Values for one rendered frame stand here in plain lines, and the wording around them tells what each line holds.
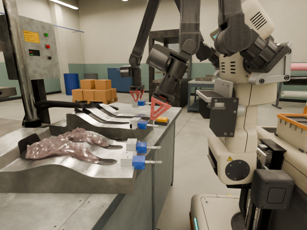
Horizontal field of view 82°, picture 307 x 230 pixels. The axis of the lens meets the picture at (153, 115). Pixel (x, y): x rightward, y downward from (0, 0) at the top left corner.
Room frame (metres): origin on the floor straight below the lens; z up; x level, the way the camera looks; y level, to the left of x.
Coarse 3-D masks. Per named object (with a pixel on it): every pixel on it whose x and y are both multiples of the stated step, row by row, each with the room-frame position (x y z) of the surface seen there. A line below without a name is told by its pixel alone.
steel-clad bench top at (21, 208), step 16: (128, 112) 1.37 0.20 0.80; (144, 112) 1.37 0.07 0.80; (176, 112) 1.37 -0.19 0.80; (160, 128) 0.99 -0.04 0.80; (0, 208) 0.38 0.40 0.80; (16, 208) 0.38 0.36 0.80; (32, 208) 0.38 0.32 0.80; (48, 208) 0.38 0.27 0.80; (64, 208) 0.38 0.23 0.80; (80, 208) 0.38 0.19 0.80; (96, 208) 0.38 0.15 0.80; (0, 224) 0.33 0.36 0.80; (16, 224) 0.33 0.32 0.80; (32, 224) 0.33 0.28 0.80; (48, 224) 0.33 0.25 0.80; (64, 224) 0.33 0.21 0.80; (80, 224) 0.33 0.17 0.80
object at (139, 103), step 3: (132, 99) 1.10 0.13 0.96; (138, 99) 1.11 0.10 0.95; (132, 102) 1.10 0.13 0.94; (135, 102) 1.09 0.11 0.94; (138, 102) 1.09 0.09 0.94; (141, 102) 1.08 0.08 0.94; (144, 102) 1.10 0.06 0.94; (147, 102) 1.09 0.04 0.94; (150, 102) 1.09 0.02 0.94; (132, 105) 1.10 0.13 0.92; (135, 105) 1.09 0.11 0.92; (138, 105) 1.09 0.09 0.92; (141, 105) 1.08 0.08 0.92
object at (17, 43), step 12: (12, 0) 1.06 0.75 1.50; (12, 12) 1.06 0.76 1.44; (12, 24) 1.05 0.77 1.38; (12, 36) 1.05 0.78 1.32; (12, 48) 1.05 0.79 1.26; (24, 48) 1.09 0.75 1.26; (24, 60) 1.07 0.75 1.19; (24, 72) 1.06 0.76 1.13; (24, 84) 1.05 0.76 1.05; (24, 96) 1.05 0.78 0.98; (24, 108) 1.05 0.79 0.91; (24, 120) 1.05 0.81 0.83; (36, 120) 1.06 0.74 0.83
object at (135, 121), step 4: (132, 120) 0.78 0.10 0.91; (136, 120) 0.78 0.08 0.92; (140, 120) 0.81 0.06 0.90; (132, 124) 0.78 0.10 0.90; (136, 124) 0.78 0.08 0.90; (140, 124) 0.77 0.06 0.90; (144, 124) 0.77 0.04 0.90; (148, 124) 0.78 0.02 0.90; (140, 128) 0.77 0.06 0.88; (144, 128) 0.77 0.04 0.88
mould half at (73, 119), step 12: (96, 108) 0.97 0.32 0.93; (108, 108) 1.03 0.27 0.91; (60, 120) 0.96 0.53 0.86; (72, 120) 0.83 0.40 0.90; (84, 120) 0.81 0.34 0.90; (96, 120) 0.85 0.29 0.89; (108, 120) 0.88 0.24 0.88; (120, 120) 0.88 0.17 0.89; (144, 120) 0.86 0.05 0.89; (60, 132) 0.86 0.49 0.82; (96, 132) 0.79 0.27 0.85; (108, 132) 0.77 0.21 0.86; (120, 132) 0.75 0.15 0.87; (132, 132) 0.73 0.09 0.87; (144, 132) 0.84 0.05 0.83
